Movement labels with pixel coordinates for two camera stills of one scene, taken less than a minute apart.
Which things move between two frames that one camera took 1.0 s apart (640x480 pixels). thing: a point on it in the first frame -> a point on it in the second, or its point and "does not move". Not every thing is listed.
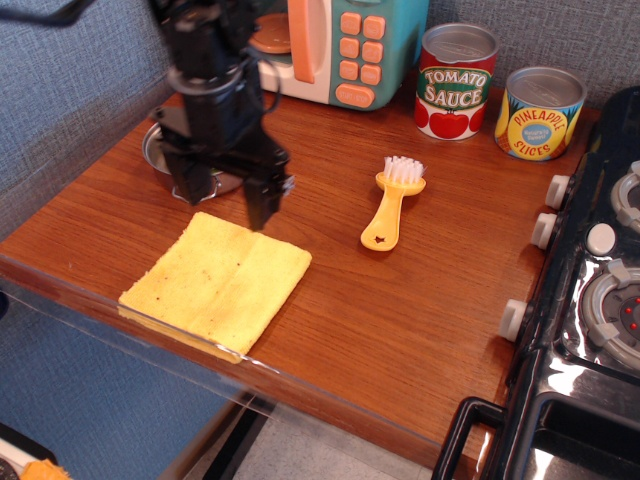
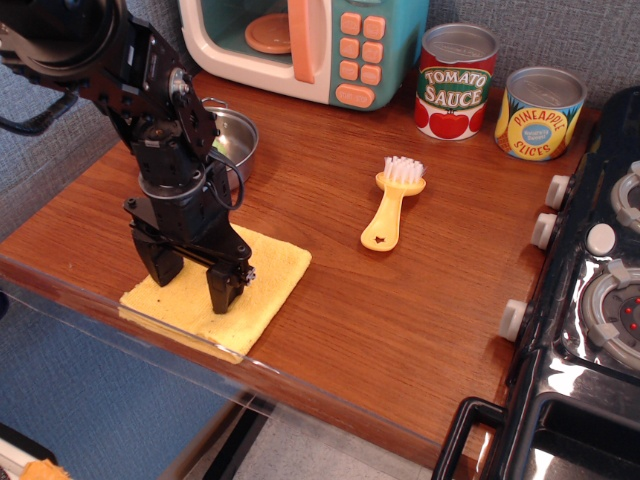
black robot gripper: x=221 y=125 -> x=194 y=220
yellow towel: x=214 y=285 does not move
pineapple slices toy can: x=539 y=112 does not move
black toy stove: x=573 y=401 does not move
